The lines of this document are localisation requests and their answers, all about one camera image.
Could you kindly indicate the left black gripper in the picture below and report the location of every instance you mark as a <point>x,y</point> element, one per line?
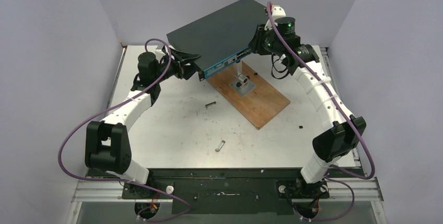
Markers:
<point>185,71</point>

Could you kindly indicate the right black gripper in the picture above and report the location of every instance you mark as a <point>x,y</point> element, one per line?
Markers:
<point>255,44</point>

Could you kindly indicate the teal grey network switch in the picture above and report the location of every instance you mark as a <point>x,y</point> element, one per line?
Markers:
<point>220,38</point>

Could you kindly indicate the dark transceiver module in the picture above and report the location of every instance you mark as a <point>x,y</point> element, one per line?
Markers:
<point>210,104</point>

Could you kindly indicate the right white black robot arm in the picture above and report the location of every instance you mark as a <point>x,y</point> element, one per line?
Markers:
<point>342,130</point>

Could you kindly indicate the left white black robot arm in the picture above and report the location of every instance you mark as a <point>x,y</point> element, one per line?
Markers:
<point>108,146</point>

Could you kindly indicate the wooden base board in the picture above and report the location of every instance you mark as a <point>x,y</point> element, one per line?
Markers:
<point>260,105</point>

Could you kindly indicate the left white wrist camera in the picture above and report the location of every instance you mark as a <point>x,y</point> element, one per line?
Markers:
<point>160,51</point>

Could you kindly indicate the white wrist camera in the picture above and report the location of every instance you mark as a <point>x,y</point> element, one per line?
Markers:
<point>160,51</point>
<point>273,12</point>

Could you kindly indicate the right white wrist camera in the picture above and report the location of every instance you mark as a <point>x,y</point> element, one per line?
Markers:
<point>273,12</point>

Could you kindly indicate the metal switch mounting stand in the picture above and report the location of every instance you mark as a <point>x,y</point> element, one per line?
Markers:
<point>242,85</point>

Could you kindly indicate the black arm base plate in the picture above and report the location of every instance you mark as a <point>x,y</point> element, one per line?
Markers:
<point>239,191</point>

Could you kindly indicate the aluminium frame rail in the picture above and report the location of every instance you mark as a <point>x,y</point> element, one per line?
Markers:
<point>112,191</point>

